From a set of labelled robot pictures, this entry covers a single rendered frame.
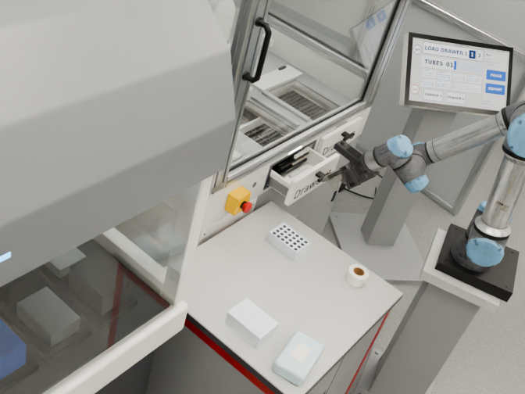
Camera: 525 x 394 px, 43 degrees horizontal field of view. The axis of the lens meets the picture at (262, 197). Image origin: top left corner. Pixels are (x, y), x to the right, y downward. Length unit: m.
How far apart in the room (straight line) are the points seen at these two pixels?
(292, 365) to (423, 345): 0.91
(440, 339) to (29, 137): 1.91
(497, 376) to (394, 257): 0.77
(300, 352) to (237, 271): 0.37
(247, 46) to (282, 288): 0.77
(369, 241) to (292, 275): 1.42
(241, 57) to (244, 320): 0.73
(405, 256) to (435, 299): 1.11
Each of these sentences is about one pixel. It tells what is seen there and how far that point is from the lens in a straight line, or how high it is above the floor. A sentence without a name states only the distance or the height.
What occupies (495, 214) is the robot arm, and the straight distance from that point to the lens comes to 2.21.
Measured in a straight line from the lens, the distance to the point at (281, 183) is 2.35.
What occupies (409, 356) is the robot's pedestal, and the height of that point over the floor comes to 0.32.
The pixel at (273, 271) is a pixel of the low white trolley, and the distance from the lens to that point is 2.18.
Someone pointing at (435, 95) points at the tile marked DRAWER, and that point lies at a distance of 3.00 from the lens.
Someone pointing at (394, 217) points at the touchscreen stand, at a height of 0.24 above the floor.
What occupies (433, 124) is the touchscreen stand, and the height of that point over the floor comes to 0.81.
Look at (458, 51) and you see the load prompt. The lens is 3.09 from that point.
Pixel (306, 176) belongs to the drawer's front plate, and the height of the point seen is 0.92.
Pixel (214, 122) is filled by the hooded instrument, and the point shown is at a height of 1.51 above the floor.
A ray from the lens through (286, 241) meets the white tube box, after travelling 2.25.
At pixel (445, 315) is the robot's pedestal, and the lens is 2.58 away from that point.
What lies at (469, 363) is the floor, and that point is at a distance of 3.33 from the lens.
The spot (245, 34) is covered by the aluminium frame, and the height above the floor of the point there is 1.50.
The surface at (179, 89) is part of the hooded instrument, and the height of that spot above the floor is 1.60.
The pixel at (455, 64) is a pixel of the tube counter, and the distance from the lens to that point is 3.07.
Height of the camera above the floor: 2.25
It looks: 37 degrees down
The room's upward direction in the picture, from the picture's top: 17 degrees clockwise
